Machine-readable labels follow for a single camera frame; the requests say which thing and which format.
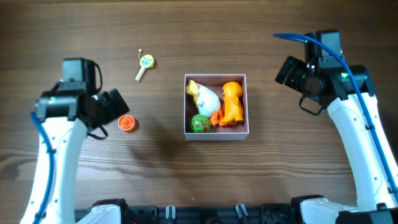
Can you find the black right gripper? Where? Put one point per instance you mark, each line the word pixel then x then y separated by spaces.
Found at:
pixel 285 71

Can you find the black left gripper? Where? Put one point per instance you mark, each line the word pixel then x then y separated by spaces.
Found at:
pixel 116 101

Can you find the orange round plastic toy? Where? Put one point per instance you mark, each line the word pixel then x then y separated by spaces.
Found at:
pixel 127 123

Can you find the orange dinosaur toy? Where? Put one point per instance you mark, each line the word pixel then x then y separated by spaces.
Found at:
pixel 233 109

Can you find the green number ball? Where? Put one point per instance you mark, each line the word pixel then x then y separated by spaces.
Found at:
pixel 200 124

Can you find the white duck toy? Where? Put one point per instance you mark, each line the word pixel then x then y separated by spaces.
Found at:
pixel 207 102

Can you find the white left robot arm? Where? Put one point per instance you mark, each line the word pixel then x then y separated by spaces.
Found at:
pixel 64 119

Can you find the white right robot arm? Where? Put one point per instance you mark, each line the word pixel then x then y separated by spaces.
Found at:
pixel 350 100

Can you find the yellow rattle drum toy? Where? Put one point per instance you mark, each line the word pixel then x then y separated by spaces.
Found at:
pixel 146 62

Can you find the white box with brown interior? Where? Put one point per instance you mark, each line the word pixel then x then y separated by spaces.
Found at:
pixel 215 82

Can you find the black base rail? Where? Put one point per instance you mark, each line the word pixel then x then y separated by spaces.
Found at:
pixel 264 214

